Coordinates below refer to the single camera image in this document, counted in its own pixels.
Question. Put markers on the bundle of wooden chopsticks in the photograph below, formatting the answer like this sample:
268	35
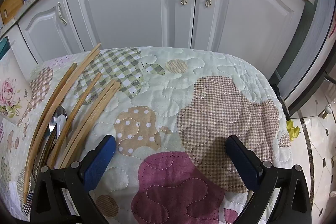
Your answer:
107	94

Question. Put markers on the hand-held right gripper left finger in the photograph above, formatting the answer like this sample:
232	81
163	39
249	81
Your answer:
101	161

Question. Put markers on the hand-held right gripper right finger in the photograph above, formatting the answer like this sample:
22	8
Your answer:
242	163

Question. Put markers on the yellow cloth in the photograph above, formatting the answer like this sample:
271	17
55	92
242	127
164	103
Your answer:
293	130

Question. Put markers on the wooden cutting board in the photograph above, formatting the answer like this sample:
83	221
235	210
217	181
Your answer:
14	3

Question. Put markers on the metal fork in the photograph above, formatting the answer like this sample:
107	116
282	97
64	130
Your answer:
28	204

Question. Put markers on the white cabinet door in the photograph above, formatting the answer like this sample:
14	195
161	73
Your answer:
44	29
131	8
252	24
25	43

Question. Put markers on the white plastic spoon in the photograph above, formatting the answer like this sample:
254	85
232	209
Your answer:
61	123

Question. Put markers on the patchwork quilted blanket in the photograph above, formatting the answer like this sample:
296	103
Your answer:
183	82

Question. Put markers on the metal spoon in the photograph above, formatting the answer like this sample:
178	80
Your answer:
53	119

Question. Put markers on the teal plastic utensil cup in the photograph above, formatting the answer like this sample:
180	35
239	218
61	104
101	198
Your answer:
10	92

